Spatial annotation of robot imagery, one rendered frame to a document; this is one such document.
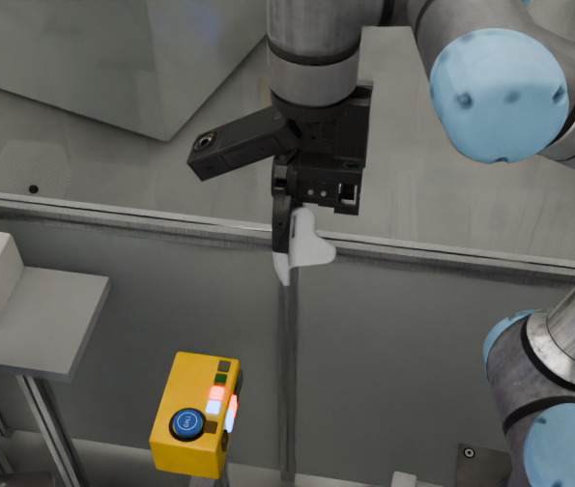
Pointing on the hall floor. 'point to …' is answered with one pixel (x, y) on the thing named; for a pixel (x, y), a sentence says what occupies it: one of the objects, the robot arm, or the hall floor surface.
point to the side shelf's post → (53, 430)
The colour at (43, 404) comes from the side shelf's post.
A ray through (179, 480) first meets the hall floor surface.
